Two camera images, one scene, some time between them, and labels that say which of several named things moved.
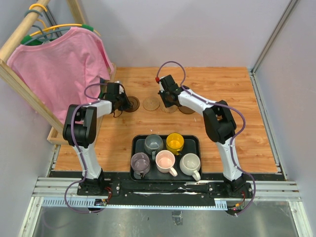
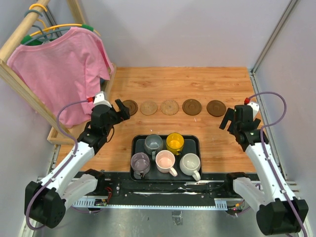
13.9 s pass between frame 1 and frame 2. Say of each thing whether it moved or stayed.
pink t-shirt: stayed
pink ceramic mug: stayed
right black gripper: moved
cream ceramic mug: stayed
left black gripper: moved
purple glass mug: stayed
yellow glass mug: stayed
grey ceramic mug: stayed
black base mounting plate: stayed
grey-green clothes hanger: stayed
